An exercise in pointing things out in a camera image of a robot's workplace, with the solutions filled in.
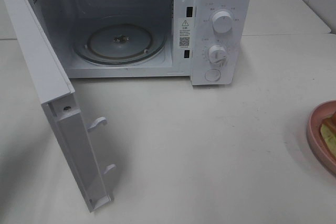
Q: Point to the round door release button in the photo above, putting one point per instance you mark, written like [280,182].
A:
[212,75]

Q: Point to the white timer knob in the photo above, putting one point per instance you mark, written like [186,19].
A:
[217,54]

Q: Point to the white microwave door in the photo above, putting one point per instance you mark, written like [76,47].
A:
[58,101]

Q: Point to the pink round plate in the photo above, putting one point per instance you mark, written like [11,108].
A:
[314,137]

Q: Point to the green lettuce leaf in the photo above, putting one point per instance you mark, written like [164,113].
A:
[328,137]

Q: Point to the white bread slice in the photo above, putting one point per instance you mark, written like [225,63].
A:
[333,118]

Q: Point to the glass microwave turntable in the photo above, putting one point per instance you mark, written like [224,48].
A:
[119,44]

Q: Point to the white warning label sticker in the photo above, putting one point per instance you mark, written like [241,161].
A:
[184,32]

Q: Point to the white microwave oven body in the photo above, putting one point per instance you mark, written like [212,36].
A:
[66,20]

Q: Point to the upper white power knob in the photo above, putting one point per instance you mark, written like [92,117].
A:
[222,21]

